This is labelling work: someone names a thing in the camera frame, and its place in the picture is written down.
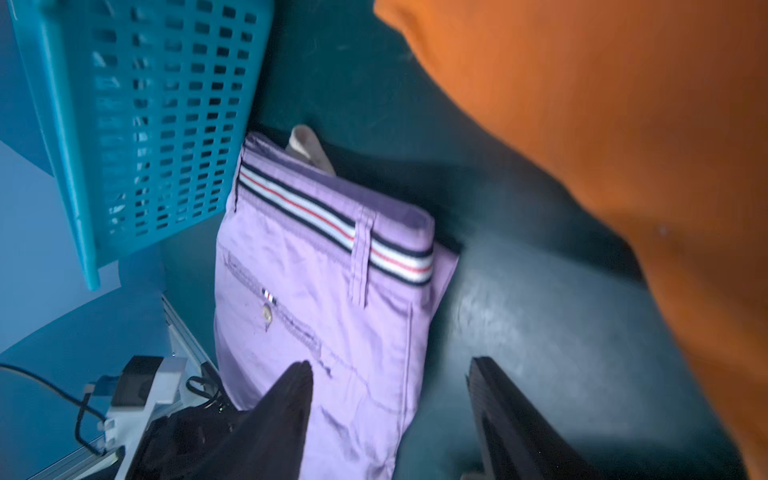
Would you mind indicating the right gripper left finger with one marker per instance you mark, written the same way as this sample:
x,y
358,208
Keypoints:
x,y
269,442

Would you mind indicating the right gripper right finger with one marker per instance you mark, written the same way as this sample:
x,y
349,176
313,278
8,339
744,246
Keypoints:
x,y
516,441

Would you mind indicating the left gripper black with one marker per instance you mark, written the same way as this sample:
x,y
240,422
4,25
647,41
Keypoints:
x,y
174,446

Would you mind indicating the purple pants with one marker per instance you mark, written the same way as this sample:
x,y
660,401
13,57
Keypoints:
x,y
312,267

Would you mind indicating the teal plastic basket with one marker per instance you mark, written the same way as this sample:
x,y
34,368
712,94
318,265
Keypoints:
x,y
143,106

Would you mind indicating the cream folded shorts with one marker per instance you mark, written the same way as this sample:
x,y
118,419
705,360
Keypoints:
x,y
304,145

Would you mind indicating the folded orange pants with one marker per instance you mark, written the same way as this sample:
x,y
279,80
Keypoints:
x,y
653,115

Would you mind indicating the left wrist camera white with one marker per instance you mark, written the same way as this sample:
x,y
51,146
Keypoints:
x,y
145,383

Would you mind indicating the aluminium front rail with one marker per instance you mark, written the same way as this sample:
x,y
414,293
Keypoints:
x,y
92,460

